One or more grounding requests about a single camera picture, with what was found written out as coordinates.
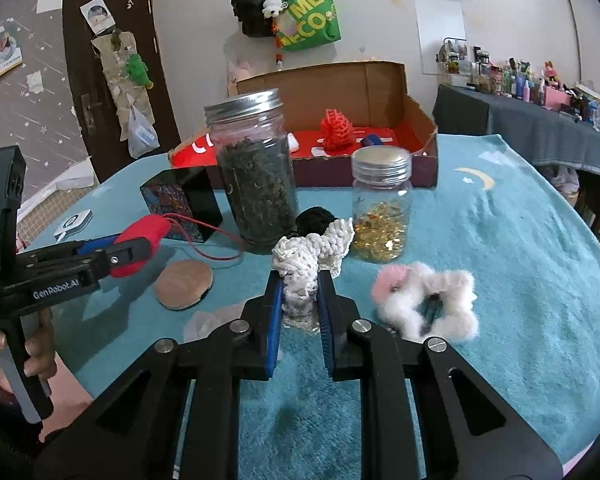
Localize portrait photo on door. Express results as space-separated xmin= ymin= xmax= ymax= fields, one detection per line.
xmin=80 ymin=0 xmax=116 ymax=36

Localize black fuzzy scrunchie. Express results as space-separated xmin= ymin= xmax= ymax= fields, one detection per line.
xmin=296 ymin=207 xmax=336 ymax=236

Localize small black patterned box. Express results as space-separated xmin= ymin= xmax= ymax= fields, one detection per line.
xmin=140 ymin=167 xmax=223 ymax=243

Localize black backpack on wall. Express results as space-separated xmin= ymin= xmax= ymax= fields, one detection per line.
xmin=230 ymin=0 xmax=273 ymax=38

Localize small blue soft roll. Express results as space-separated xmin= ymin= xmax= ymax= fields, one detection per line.
xmin=360 ymin=133 xmax=384 ymax=148

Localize mop handle orange grips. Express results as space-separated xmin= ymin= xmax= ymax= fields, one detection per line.
xmin=275 ymin=53 xmax=284 ymax=72

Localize white wardrobe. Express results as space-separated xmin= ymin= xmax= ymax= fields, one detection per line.
xmin=569 ymin=0 xmax=600 ymax=95

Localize small glass jar gold pieces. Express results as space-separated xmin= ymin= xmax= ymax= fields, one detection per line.
xmin=351 ymin=145 xmax=412 ymax=263

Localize green tote bag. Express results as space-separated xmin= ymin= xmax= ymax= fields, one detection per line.
xmin=273 ymin=0 xmax=341 ymax=52

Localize small white thread spool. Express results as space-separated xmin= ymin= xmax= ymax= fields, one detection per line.
xmin=287 ymin=133 xmax=300 ymax=153

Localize round tan powder puff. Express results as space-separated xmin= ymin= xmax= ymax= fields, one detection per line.
xmin=154 ymin=260 xmax=213 ymax=311

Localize table with grey cloth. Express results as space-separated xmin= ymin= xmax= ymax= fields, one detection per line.
xmin=431 ymin=83 xmax=600 ymax=236

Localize white knitted soft toy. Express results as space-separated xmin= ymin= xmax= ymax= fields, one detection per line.
xmin=272 ymin=218 xmax=354 ymax=333

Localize teal towel table cover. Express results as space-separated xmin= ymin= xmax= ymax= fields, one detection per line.
xmin=53 ymin=134 xmax=600 ymax=479

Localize large glass jar tea leaves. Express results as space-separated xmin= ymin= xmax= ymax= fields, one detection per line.
xmin=204 ymin=89 xmax=298 ymax=252

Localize white pink fluffy scrunchie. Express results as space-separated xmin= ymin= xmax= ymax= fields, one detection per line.
xmin=370 ymin=262 xmax=479 ymax=342

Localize white plastic bag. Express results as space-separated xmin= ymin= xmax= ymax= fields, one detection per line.
xmin=128 ymin=106 xmax=160 ymax=159

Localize beige hanging door organizer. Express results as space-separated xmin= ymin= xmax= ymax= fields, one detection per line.
xmin=92 ymin=32 xmax=155 ymax=142

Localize wall mirror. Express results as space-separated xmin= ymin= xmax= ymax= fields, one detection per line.
xmin=414 ymin=0 xmax=466 ymax=76

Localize dark brown door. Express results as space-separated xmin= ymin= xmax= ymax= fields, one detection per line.
xmin=62 ymin=0 xmax=181 ymax=182

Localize clear plastic packet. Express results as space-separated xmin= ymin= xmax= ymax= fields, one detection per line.
xmin=183 ymin=302 xmax=245 ymax=342

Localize person's left hand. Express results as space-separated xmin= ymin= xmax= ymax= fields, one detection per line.
xmin=0 ymin=308 xmax=57 ymax=393

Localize white card on table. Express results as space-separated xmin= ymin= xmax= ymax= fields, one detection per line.
xmin=54 ymin=209 xmax=93 ymax=244

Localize green plush frog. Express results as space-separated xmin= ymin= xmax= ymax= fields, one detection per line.
xmin=125 ymin=53 xmax=154 ymax=89

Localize red-lined cardboard box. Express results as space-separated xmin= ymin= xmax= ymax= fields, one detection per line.
xmin=168 ymin=61 xmax=439 ymax=188

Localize calendar picture on wallpaper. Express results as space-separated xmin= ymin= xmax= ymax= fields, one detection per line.
xmin=0 ymin=29 xmax=23 ymax=77

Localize white panda plush keychain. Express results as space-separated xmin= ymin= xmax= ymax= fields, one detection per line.
xmin=262 ymin=0 xmax=288 ymax=18

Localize pale pink bunny plush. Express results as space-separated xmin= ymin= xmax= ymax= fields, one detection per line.
xmin=226 ymin=60 xmax=253 ymax=96

